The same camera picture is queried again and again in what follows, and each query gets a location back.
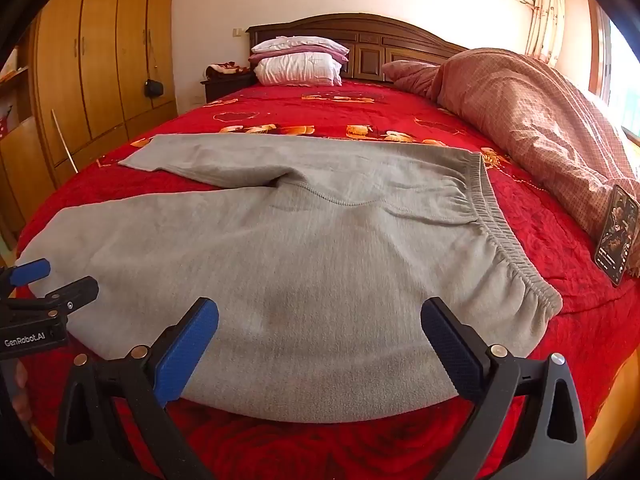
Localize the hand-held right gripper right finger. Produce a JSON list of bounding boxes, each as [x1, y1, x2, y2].
[[420, 296, 588, 480]]

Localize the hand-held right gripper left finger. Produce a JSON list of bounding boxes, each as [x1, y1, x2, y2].
[[54, 297, 220, 480]]

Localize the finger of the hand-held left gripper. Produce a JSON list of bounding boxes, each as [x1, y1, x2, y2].
[[0, 258, 52, 292], [27, 276, 100, 318]]

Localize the grey pants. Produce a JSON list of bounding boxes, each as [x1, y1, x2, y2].
[[15, 132, 564, 425]]

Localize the wooden corner shelf unit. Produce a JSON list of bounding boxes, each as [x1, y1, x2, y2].
[[0, 45, 56, 241]]

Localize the black smartphone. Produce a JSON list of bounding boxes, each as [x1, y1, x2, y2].
[[594, 185, 640, 287]]

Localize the wooden wardrobe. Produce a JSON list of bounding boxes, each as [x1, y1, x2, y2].
[[27, 0, 178, 186]]

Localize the pink checked duvet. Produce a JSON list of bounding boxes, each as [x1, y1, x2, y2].
[[382, 48, 640, 277]]

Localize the dark wooden nightstand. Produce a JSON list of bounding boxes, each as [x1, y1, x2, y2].
[[200, 74, 257, 103]]

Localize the red floral bedspread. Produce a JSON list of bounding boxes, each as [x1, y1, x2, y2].
[[12, 82, 640, 480]]

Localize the red printed cloth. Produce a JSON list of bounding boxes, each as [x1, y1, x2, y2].
[[206, 61, 252, 78]]

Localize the pink folded blanket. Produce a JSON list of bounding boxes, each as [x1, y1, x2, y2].
[[248, 49, 349, 66]]

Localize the dark wooden headboard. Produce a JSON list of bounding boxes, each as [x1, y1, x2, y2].
[[246, 13, 468, 85]]

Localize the window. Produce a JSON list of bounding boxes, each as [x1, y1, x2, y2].
[[587, 0, 640, 141]]

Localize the thin white pillow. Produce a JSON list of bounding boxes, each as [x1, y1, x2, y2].
[[251, 36, 350, 56]]

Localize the floral curtain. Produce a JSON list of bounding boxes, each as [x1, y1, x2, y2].
[[525, 0, 566, 68]]

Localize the white handled broom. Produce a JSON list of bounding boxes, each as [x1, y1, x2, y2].
[[51, 108, 79, 173]]

